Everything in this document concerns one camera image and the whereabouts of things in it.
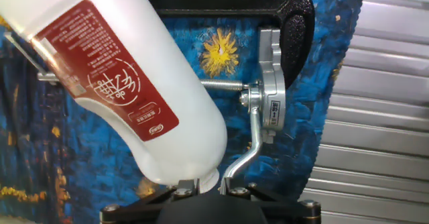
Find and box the silver lever with red-brown handle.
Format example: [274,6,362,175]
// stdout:
[219,86,265,195]

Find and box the white bottle with red label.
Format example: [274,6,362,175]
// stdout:
[0,0,229,194]

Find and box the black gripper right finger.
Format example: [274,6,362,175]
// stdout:
[220,178,322,224]

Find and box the black clamp with silver ratchet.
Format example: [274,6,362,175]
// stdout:
[5,0,316,144]

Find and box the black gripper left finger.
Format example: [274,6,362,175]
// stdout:
[99,179,199,224]

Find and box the blue and yellow painted cloth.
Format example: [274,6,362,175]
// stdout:
[0,0,369,224]

